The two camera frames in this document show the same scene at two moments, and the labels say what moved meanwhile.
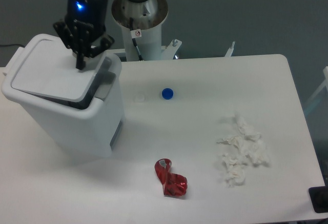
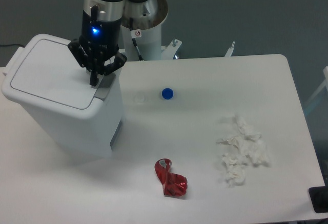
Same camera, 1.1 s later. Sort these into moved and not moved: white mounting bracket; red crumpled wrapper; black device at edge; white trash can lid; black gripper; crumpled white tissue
Moved: black gripper; white trash can lid
Not moved: black device at edge; crumpled white tissue; red crumpled wrapper; white mounting bracket
